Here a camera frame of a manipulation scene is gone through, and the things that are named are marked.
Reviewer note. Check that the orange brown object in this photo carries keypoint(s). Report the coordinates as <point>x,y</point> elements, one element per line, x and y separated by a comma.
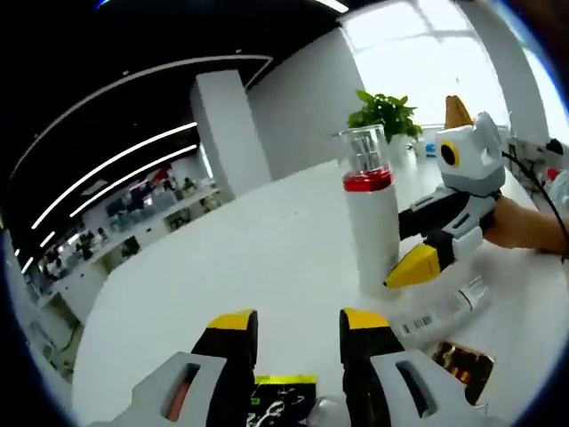
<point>458,113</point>

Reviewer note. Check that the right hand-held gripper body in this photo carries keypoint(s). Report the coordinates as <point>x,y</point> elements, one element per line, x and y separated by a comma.
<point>473,155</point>

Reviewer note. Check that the black plug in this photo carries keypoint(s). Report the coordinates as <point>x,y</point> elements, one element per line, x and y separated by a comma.
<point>556,147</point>

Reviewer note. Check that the white skincare bottle thin red line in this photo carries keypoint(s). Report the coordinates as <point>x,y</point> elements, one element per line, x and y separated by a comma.
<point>444,313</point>

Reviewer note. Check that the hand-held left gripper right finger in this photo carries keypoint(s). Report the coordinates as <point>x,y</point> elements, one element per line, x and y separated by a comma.
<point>360,356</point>

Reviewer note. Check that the clear plastic packet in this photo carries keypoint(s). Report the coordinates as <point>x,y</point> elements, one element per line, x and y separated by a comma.
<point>326,413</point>

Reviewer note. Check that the potted green plant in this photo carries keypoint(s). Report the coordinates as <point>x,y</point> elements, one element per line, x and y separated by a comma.
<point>387,115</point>

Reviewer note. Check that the white skincare bottle red collar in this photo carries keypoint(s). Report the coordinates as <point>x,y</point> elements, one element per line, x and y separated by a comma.
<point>371,240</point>

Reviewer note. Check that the person's right hand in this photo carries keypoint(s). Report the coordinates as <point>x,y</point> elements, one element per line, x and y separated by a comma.
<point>520,222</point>

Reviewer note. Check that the gold brown skincare sachet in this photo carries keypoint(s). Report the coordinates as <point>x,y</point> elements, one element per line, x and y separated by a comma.
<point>464,367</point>

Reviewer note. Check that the green black skincare sachet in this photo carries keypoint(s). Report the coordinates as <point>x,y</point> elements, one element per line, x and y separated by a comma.
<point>282,400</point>

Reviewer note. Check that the ceiling light strip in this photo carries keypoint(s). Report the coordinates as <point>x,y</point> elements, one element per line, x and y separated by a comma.
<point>133,178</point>
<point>120,162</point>

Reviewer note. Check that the blue white packet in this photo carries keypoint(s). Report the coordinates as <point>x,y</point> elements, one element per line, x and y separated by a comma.
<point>430,150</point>

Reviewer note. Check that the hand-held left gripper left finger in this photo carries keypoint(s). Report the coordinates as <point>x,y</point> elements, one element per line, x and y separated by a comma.
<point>231,356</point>

